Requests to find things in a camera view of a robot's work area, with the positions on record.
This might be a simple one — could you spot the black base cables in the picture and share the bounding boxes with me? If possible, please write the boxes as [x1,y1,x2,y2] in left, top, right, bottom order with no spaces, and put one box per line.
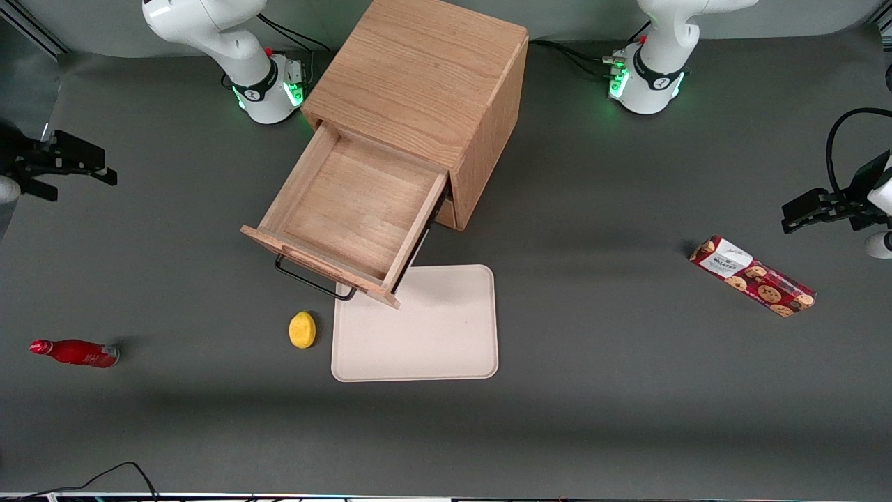
[528,39,629,82]
[263,15,335,54]

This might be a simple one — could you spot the black right base cables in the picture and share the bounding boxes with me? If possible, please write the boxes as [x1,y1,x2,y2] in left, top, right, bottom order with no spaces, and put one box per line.
[263,15,335,54]

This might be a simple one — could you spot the red soda bottle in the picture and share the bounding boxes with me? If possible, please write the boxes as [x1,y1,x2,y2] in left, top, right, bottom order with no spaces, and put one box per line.
[29,339,121,369]

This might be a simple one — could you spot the beige rectangular tray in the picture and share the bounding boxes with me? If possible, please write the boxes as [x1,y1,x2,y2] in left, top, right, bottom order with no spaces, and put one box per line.
[331,264,500,383]

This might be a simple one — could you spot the red cookie box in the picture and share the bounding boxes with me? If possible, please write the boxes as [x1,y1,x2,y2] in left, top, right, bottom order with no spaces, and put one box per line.
[689,235,817,319]

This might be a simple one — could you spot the yellow lemon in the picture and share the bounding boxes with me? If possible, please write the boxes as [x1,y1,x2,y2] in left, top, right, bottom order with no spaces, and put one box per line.
[289,311,317,349]

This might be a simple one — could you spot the wooden drawer with black handle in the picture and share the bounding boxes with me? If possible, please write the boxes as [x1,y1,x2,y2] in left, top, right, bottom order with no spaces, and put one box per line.
[240,123,451,310]
[426,201,458,230]

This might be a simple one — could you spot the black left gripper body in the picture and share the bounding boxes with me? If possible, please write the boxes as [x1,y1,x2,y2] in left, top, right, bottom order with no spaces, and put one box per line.
[831,152,892,231]

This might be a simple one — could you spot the grey aluminium frame rail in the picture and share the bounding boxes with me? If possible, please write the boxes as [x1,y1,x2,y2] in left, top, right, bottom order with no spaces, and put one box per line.
[0,0,72,58]

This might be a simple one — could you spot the thin black floor cable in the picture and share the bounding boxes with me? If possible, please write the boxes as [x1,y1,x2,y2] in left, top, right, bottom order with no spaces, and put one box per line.
[0,461,160,502]

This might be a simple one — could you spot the black left base cables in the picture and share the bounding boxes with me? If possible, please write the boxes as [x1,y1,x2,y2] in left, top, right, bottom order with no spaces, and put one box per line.
[528,39,629,82]

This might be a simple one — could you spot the oak wooden drawer cabinet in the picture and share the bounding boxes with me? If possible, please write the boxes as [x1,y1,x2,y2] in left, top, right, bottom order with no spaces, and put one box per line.
[301,0,529,232]

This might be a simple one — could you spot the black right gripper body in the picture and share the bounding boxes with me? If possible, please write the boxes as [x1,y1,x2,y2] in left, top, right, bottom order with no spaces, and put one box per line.
[0,130,68,204]

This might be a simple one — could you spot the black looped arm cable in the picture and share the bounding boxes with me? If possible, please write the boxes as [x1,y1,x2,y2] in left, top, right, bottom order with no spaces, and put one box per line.
[826,107,892,203]

